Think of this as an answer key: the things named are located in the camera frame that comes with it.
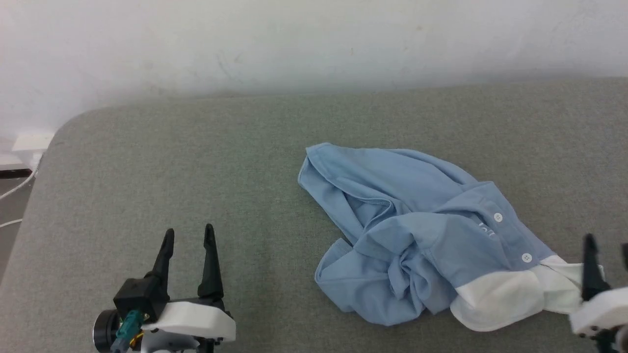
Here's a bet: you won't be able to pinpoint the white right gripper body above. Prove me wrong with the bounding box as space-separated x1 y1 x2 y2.
569 286 628 338

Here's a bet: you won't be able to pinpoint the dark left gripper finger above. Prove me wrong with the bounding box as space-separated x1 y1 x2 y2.
198 224 224 300
146 228 175 291

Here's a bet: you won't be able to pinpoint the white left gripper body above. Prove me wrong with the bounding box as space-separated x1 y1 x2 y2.
141 297 236 343

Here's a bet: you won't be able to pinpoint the blue polo shirt white sleeves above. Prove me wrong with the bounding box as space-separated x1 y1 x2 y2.
297 143 605 332

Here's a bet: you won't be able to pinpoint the grey fabric sofa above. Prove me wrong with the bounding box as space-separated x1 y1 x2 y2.
0 78 628 353

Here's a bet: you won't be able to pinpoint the teal camera cable connector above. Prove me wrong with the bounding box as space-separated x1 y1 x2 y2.
112 310 146 353

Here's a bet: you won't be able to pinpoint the long white power cable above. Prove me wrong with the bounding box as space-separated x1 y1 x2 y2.
0 166 39 201

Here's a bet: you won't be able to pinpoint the white wall socket box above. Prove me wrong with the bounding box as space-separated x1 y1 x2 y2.
12 131 55 170

